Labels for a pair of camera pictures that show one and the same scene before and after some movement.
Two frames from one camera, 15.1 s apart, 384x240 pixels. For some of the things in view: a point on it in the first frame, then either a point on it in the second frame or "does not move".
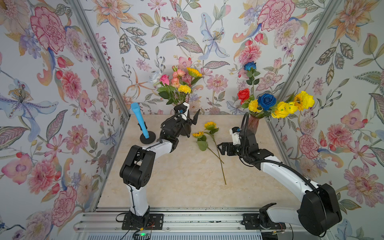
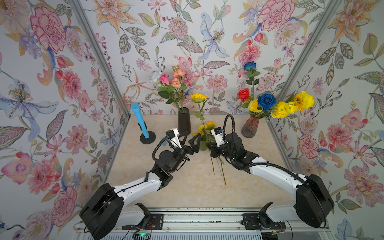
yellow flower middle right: (283, 109) does not move
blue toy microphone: (136, 107) does not move
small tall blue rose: (247, 66) does not move
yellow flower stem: (194, 72) → (198, 97)
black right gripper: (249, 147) → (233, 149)
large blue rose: (267, 101) does not move
